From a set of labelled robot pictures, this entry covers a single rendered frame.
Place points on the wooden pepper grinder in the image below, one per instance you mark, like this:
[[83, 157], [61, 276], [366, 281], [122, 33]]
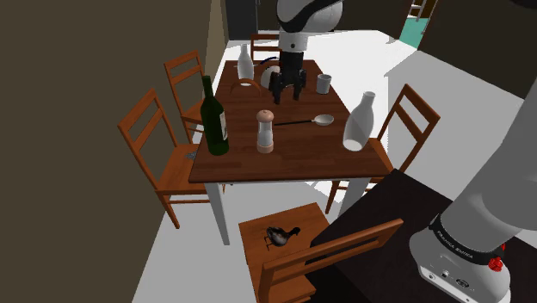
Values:
[[265, 134]]

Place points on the large white vase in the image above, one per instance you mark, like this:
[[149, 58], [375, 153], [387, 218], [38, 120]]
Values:
[[358, 126]]

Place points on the slim white vase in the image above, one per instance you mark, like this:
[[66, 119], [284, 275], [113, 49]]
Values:
[[245, 67]]

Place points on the dark green wine bottle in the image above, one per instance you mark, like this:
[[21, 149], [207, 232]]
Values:
[[214, 126]]

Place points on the dark robot stand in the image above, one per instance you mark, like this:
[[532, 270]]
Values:
[[377, 201]]

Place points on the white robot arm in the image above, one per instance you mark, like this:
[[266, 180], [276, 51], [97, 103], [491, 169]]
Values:
[[495, 193]]

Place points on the grey cup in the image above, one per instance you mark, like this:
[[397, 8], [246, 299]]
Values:
[[323, 84]]

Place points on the small grey flat item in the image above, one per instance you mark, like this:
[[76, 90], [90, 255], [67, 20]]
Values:
[[191, 155]]

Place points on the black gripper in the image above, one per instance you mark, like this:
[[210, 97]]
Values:
[[292, 63]]

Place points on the black duck figure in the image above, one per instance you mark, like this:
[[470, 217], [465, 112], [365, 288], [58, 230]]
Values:
[[279, 236]]

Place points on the wooden table with white legs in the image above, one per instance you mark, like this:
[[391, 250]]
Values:
[[302, 155]]

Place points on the brown wooden chair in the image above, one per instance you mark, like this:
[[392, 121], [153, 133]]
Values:
[[178, 178], [260, 239], [254, 46], [419, 110], [194, 114]]

